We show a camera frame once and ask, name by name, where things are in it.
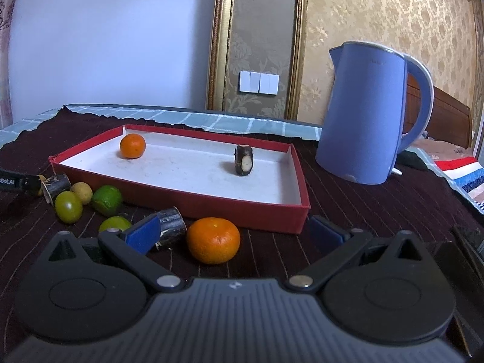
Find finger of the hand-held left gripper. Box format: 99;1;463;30
0;169;45;198

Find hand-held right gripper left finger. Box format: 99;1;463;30
48;214;186;294

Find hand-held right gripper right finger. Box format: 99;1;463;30
287;215;425;294

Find dark sugarcane piece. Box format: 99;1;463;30
154;207;187;251
41;173;72;204

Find green round plum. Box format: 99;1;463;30
98;216;132;234

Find olive green plum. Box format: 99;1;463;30
55;191;84;224

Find large orange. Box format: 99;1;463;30
186;217;241;265

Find red shallow cardboard box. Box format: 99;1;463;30
49;123;311;234

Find bright green lime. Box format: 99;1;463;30
91;185;124;216

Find tan longan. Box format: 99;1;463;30
70;182;93;205

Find small orange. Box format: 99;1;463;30
120;133;146;160

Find sugarcane piece with peeled spot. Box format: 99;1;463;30
233;144;255;177

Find blue electric kettle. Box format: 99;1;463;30
315;41;435;186

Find blue checked cloth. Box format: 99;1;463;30
0;103;323;149

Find striped colourful blanket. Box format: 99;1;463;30
434;155;484;213

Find pink patterned curtain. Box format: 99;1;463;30
0;0;22;123

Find wooden headboard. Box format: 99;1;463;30
406;74;473;148

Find white wall switch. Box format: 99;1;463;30
238;70;280;95

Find gold framed wall panel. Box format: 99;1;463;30
206;0;309;120

